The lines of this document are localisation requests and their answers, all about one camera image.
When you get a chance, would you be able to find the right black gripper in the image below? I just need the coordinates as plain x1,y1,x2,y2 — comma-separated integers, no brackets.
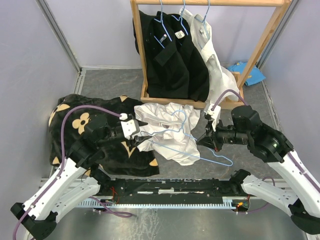
195,116,250,152

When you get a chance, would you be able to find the blue wire hanger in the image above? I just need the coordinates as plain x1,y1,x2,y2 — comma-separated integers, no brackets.
140,109,234,167

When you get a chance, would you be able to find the white shirt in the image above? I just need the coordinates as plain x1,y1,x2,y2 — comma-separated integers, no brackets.
133,101,202,167
179,8,240,104

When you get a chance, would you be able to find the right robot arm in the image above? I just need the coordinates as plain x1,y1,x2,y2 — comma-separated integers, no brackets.
207,104,320,235

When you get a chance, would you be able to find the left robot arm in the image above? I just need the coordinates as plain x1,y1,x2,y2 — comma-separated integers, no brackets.
10,113,151,240

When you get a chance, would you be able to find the white hanging shirt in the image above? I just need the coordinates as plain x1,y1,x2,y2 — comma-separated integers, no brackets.
179,8,240,104

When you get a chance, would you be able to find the black hanging shirt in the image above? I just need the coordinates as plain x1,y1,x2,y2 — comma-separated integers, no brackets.
167,13,210,102
139,11,189,99

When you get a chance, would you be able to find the black floral plush blanket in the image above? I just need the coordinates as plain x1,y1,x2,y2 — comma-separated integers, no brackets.
48,94,160,177

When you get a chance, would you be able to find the wooden clothes rack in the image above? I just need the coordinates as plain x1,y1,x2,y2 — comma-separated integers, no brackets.
130,0,292,110

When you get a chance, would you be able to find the blue cloth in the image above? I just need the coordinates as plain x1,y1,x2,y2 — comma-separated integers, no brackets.
227,61,266,86

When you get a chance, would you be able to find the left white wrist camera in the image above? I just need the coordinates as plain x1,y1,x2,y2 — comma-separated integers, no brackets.
119,113,140,140

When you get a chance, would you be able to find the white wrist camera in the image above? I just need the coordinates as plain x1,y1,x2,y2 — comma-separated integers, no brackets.
204,104,221,132
119,113,140,140

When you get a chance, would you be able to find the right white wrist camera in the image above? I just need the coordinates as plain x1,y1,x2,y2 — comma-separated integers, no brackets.
204,104,221,132

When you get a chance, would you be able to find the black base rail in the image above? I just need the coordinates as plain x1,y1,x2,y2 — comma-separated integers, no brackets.
94,178,248,198

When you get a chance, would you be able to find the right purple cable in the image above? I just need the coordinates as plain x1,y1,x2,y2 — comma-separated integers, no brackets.
211,89,250,111

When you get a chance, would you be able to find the white slotted cable duct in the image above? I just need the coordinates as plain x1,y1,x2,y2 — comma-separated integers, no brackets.
77,196,251,208

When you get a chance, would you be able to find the aluminium corner post left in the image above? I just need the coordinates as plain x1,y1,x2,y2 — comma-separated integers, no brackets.
34,0,83,73

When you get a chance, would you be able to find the aluminium corner post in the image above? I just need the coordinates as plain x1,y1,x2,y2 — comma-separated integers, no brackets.
34,0,83,73
257,0,301,68

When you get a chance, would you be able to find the aluminium corner post right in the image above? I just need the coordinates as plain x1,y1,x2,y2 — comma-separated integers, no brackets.
257,0,301,68

